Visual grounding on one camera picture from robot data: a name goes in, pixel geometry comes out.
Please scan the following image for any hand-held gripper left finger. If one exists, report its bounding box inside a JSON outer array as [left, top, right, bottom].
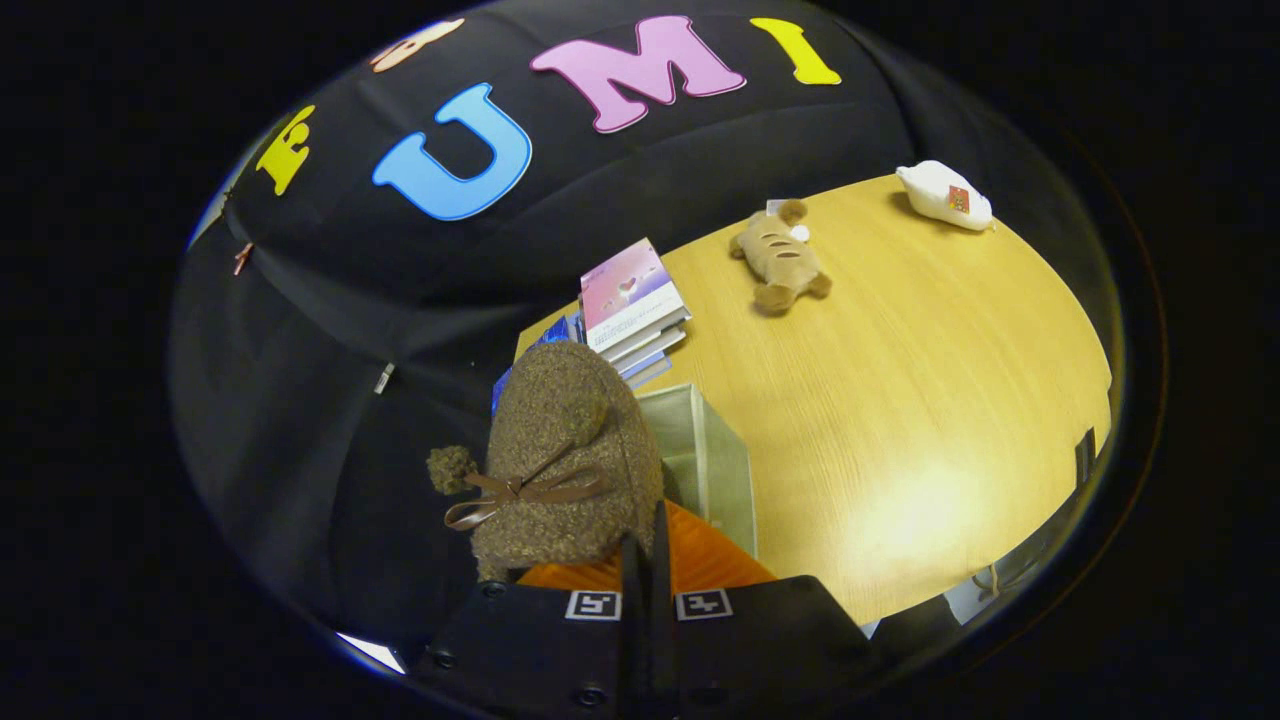
[[410, 530, 649, 720]]

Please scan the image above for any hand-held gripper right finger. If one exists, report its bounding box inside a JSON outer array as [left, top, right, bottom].
[[650, 500, 871, 720]]

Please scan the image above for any pale green fabric storage box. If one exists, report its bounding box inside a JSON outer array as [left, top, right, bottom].
[[635, 383, 758, 557]]

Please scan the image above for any brown fuzzy shoe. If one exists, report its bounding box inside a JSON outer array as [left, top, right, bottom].
[[427, 340, 666, 583]]

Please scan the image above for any pale blue book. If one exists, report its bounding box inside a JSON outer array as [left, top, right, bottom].
[[620, 350, 673, 389]]

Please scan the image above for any grey cover book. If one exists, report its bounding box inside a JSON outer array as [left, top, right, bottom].
[[600, 320, 689, 366]]

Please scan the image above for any dark blue book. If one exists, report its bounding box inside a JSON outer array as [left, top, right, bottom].
[[490, 312, 586, 416]]

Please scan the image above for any pink cover book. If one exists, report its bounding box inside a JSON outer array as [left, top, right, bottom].
[[580, 237, 693, 353]]

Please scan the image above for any brown bread plush toy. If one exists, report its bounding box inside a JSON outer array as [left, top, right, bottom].
[[728, 199, 833, 315]]

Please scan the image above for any white plush toy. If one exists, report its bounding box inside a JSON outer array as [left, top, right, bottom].
[[895, 160, 995, 233]]

